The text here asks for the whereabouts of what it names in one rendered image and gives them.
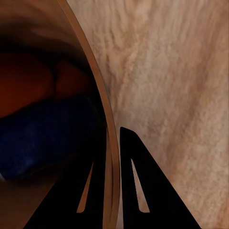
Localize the can of soda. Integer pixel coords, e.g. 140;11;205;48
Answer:
51;57;95;102
0;52;55;118
0;94;102;182

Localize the trash can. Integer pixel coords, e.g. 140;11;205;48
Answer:
0;0;120;229

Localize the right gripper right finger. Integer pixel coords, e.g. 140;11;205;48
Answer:
120;127;201;229

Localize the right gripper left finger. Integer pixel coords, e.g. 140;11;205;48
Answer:
24;127;106;229

